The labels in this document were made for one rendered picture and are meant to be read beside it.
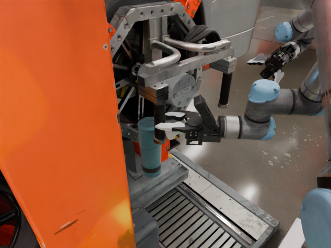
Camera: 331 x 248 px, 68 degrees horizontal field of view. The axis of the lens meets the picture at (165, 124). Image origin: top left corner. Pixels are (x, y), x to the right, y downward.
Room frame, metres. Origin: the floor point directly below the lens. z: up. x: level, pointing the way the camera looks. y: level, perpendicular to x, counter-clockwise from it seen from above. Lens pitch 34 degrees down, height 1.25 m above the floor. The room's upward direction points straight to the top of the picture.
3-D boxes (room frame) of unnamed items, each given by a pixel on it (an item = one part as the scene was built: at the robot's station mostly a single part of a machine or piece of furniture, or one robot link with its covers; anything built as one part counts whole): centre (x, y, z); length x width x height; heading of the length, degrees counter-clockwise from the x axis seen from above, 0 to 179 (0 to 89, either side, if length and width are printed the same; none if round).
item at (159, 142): (0.64, 0.02, 0.83); 0.04 x 0.04 x 0.16
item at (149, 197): (1.05, 0.16, 0.13); 0.50 x 0.36 x 0.10; 132
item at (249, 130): (0.63, -0.28, 0.81); 0.11 x 0.08 x 0.09; 87
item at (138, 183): (1.05, 0.16, 0.32); 0.40 x 0.30 x 0.28; 132
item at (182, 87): (0.87, 0.00, 0.85); 0.21 x 0.14 x 0.14; 42
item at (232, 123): (0.63, -0.20, 0.81); 0.08 x 0.05 x 0.08; 177
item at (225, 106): (0.87, -0.24, 0.83); 0.04 x 0.04 x 0.16
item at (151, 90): (0.66, 0.04, 0.93); 0.09 x 0.05 x 0.05; 42
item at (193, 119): (0.63, -0.12, 0.80); 0.12 x 0.08 x 0.09; 87
